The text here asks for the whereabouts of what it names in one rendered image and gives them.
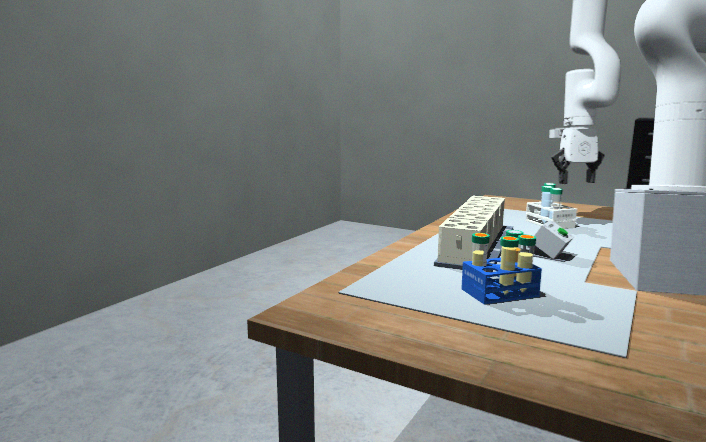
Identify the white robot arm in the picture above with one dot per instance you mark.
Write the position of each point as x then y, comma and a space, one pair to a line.
664, 32

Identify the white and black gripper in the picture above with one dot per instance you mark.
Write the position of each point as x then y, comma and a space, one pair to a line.
580, 145

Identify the green-capped tube with orange label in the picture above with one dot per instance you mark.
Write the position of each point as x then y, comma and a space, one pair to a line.
509, 246

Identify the green-capped tube with orange cap dot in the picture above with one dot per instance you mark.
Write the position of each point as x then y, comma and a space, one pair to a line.
480, 248
525, 257

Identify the cream bucket adapter with holes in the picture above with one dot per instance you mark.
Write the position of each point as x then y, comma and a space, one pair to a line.
455, 239

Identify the white bucket adapter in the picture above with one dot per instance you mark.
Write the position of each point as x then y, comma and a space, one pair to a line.
491, 200
485, 208
478, 216

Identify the blue tube rack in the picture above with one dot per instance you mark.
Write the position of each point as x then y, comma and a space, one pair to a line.
479, 285

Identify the grey table surface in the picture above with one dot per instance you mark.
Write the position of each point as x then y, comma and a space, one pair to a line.
568, 310

